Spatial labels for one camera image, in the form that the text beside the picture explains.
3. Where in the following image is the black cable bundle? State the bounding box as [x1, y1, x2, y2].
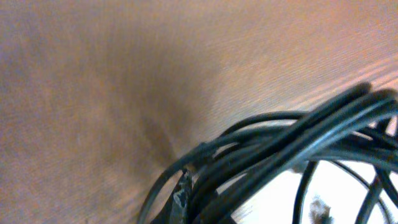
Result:
[136, 81, 398, 224]

